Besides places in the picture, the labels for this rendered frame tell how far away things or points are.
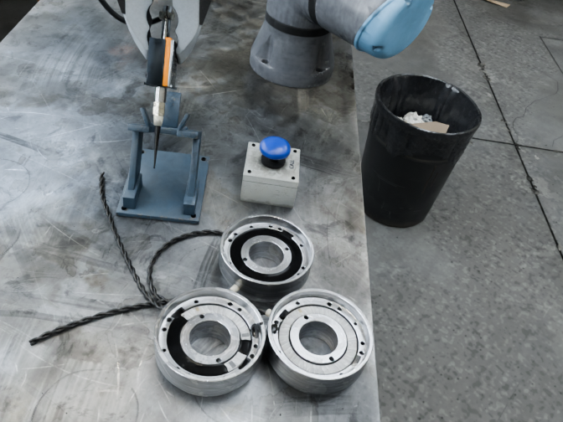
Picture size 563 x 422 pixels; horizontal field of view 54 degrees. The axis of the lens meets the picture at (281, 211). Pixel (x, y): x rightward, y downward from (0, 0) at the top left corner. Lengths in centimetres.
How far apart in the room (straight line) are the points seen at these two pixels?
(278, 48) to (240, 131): 18
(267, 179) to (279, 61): 31
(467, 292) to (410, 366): 37
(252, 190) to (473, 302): 123
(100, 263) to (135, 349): 12
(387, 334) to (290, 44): 97
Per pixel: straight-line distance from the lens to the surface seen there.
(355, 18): 83
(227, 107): 89
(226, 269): 60
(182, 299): 57
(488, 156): 247
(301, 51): 95
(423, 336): 168
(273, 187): 70
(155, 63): 59
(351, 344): 57
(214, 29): 111
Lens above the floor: 129
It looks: 43 degrees down
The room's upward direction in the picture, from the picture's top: 11 degrees clockwise
